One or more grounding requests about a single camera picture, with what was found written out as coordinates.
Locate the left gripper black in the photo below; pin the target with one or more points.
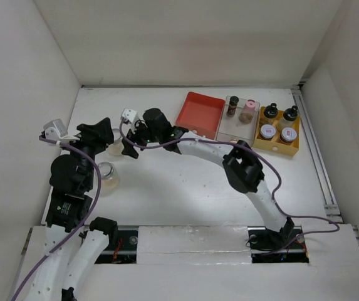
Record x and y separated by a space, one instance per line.
99 135

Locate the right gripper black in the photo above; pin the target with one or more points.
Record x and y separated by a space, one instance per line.
134 137

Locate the small black pepper grinder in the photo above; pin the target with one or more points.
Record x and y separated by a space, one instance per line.
232 105

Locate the pink cap spice bottle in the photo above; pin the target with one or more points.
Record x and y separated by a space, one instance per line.
247 114

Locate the pink sauce jar white lid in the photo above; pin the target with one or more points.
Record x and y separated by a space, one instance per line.
267 132

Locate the brown-spice bottle black pump cap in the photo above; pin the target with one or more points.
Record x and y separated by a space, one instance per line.
269 114

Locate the dark sauce jar white lid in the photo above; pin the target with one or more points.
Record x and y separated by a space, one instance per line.
288 135

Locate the white-powder bottle black pump cap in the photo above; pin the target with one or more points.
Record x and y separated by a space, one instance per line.
288 118

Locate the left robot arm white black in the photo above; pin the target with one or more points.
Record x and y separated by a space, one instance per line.
76 186

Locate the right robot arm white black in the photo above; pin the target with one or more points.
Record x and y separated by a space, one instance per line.
241 165

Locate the glass jar under left gripper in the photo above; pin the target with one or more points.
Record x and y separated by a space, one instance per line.
116 148

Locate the large glass jar metal lid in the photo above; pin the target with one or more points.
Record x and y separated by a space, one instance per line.
109 175

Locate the red orange plastic bin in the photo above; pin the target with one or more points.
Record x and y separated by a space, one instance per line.
202 114

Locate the clear plastic bin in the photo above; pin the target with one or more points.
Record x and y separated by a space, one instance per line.
231 129

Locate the yellow plastic bin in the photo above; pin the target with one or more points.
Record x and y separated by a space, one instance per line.
275 143

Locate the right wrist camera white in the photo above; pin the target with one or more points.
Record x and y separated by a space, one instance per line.
130 117

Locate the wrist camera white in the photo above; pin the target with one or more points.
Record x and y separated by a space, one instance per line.
130 117
55 130

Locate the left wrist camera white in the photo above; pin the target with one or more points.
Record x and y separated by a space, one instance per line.
55 130

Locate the aluminium rail right side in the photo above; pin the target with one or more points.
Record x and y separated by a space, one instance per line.
330 203

